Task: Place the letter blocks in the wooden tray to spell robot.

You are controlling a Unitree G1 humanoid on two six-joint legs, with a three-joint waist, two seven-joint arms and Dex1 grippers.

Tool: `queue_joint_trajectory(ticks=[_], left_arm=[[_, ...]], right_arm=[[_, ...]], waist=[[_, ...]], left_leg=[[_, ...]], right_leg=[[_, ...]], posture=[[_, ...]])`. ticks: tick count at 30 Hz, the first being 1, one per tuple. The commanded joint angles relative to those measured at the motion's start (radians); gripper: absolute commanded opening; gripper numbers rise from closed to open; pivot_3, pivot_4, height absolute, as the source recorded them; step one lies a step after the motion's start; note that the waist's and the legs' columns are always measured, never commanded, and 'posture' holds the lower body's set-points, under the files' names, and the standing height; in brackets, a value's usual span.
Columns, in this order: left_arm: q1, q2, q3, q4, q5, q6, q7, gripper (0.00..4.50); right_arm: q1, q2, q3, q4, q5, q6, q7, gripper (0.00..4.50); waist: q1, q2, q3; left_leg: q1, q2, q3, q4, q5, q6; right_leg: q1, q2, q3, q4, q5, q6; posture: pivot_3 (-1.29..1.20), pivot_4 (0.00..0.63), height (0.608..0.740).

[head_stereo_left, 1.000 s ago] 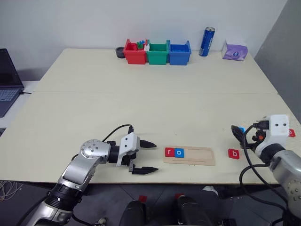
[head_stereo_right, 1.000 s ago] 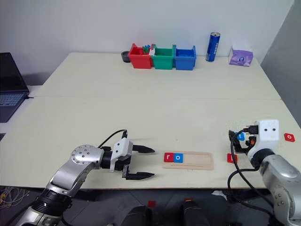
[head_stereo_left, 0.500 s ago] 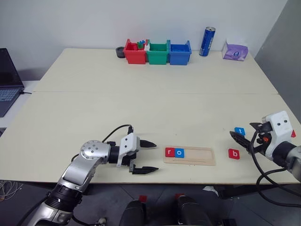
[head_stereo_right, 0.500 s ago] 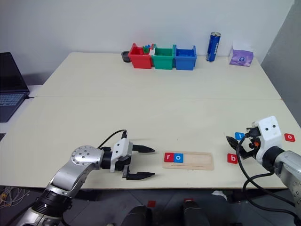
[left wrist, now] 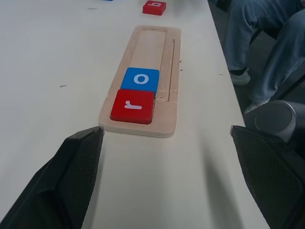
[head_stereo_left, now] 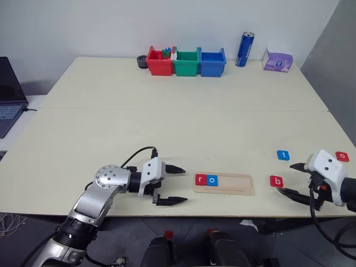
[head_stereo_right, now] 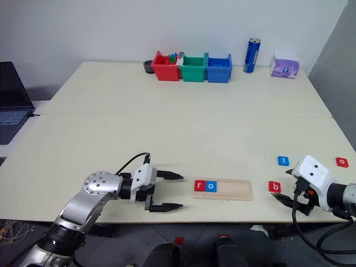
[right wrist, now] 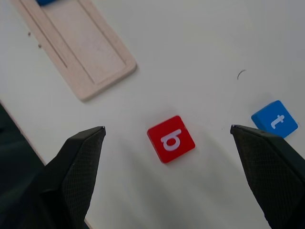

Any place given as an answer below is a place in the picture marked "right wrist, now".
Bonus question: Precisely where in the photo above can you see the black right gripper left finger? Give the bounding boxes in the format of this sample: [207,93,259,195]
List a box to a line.
[0,125,106,229]

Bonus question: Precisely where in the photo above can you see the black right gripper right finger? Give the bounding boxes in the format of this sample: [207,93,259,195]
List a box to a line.
[230,124,305,229]

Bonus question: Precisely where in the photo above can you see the blue letter t block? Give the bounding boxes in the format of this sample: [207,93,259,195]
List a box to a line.
[251,100,299,139]

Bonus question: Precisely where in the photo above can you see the red letter b block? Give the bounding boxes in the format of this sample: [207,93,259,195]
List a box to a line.
[146,115,196,164]

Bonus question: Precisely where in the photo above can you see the wooden letter tray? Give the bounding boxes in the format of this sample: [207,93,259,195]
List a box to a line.
[10,0,137,103]

